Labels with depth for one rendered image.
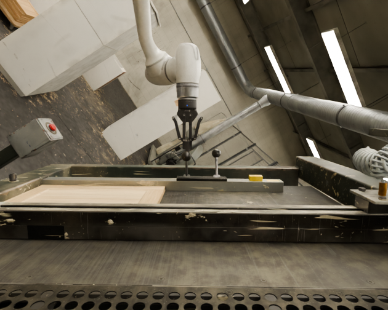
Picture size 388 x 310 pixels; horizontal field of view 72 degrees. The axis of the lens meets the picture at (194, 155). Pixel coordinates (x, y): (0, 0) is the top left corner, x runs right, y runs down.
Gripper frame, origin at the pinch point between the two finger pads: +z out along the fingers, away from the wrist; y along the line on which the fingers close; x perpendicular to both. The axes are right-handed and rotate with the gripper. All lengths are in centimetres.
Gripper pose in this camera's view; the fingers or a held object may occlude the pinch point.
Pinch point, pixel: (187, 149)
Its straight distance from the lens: 110.3
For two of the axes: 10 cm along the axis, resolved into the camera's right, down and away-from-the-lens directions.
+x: -0.1, 1.4, -9.9
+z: -0.1, 9.9, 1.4
